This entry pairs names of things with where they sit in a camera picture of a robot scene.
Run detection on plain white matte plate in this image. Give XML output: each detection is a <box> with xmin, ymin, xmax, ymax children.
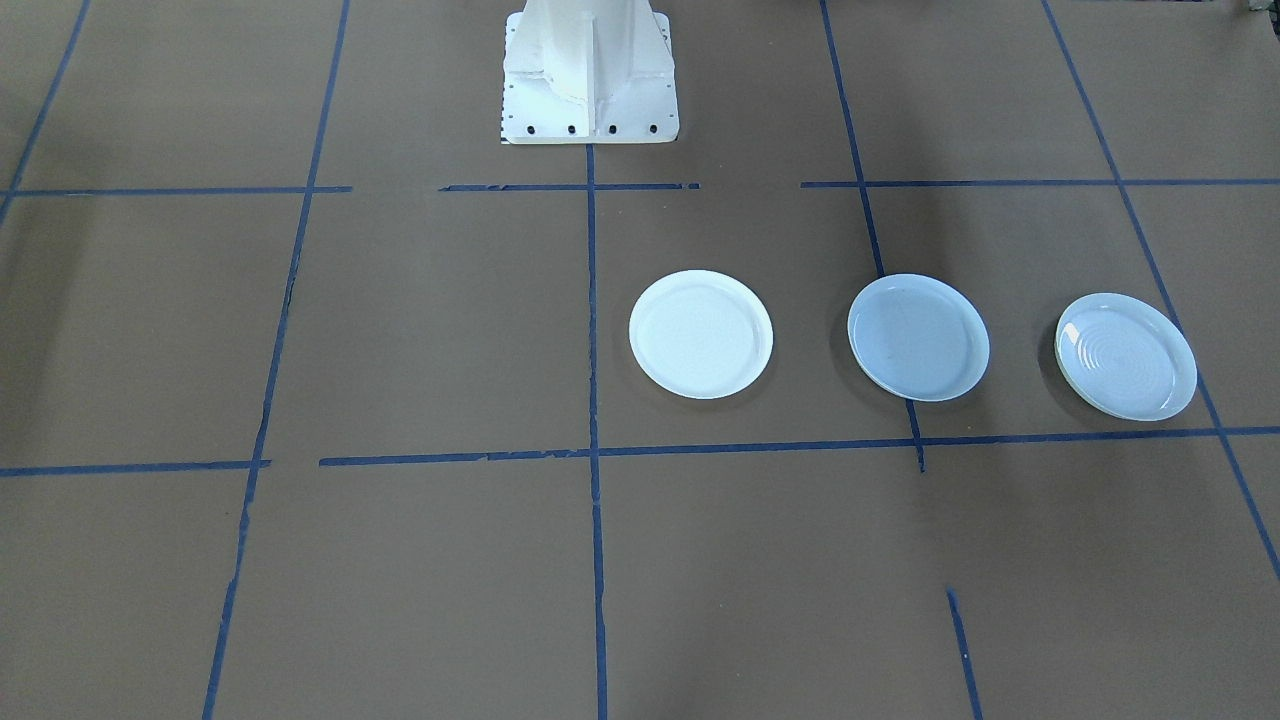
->
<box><xmin>628</xmin><ymin>269</ymin><xmax>775</xmax><ymax>401</ymax></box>

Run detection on pale plate with ridged rings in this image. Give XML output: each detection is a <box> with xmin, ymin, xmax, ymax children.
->
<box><xmin>1055</xmin><ymin>292</ymin><xmax>1199</xmax><ymax>422</ymax></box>

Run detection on light blue smooth plate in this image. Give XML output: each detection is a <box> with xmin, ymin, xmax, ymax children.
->
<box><xmin>847</xmin><ymin>273</ymin><xmax>991</xmax><ymax>403</ymax></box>

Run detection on white pedestal column with base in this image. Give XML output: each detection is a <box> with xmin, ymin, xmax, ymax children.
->
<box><xmin>500</xmin><ymin>0</ymin><xmax>681</xmax><ymax>146</ymax></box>

